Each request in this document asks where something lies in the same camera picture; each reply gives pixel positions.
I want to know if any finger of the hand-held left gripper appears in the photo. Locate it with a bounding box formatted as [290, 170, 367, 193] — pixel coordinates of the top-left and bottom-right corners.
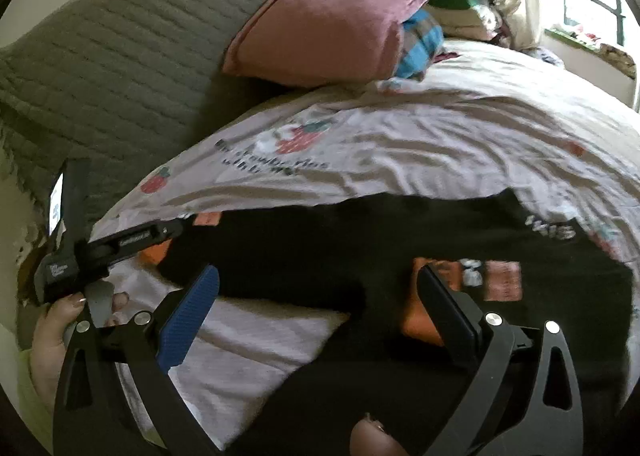
[92, 215, 221, 267]

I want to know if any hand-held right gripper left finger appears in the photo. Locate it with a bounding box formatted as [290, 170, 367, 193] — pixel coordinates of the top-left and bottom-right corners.
[52, 263, 221, 456]

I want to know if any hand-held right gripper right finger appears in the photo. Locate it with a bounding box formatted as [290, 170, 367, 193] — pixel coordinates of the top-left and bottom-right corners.
[416, 262, 585, 456]

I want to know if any black printed t-shirt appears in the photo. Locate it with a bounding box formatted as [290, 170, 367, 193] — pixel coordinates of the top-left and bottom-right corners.
[160, 188, 637, 456]

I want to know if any pile of patterned clothes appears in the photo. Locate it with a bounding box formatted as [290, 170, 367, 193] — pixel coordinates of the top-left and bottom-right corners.
[472, 0, 513, 44]

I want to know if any stack of folded clothes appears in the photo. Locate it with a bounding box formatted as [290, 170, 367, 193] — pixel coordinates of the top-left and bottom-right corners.
[415, 0, 488, 42]

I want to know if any person's left hand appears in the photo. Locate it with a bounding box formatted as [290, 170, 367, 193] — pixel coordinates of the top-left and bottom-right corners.
[29, 288, 132, 412]

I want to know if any person's right hand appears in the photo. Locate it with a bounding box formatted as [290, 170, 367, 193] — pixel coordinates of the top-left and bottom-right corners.
[349, 413, 418, 456]

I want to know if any grey quilted headboard cover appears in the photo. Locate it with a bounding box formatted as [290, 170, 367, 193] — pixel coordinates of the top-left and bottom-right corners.
[0, 0, 408, 242]

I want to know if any pink strawberry print bedsheet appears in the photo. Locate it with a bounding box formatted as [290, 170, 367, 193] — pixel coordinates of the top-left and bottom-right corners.
[90, 38, 640, 456]

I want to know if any pink pillow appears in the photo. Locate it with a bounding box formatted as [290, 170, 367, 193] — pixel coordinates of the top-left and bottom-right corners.
[222, 0, 431, 89]

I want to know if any blue plaid blanket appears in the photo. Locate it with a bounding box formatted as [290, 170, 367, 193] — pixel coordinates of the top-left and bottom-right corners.
[394, 10, 447, 83]

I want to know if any patterned cloth on sill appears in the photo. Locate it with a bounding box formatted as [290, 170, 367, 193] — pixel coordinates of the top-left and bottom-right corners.
[597, 42, 640, 83]

